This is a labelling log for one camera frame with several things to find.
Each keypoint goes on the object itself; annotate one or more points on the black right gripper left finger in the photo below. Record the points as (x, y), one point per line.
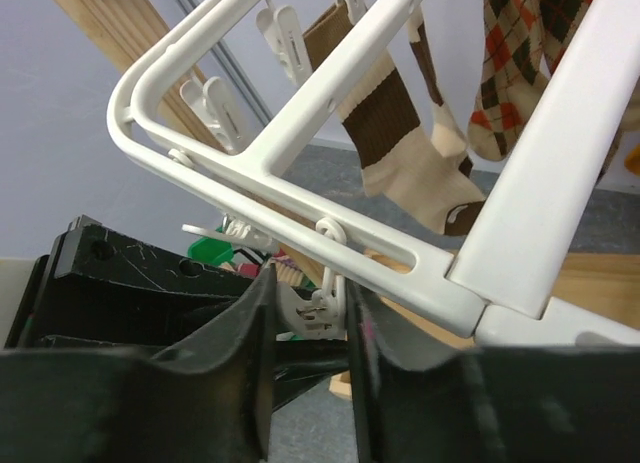
(207, 398)

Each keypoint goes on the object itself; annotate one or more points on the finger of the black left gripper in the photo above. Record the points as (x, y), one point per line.
(100, 288)

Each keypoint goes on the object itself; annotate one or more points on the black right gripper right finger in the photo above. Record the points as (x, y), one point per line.
(417, 399)

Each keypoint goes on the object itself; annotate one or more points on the green plastic tray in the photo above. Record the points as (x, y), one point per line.
(211, 251)

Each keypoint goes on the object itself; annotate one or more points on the white hanger clip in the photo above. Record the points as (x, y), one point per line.
(322, 316)

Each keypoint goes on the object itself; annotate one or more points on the white plastic clip hanger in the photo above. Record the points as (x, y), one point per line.
(299, 179)

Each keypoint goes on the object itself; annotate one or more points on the beige sock maroon purple stripes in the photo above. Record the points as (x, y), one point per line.
(286, 271)

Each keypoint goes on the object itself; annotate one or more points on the white hanger clip corner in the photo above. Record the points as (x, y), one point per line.
(236, 232)

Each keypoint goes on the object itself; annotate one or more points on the wooden clothes rack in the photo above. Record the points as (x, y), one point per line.
(126, 29)

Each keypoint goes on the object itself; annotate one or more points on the cream brown striped sock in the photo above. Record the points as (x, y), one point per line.
(398, 159)

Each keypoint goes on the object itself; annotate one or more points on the orange brown argyle sock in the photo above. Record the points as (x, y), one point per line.
(511, 82)

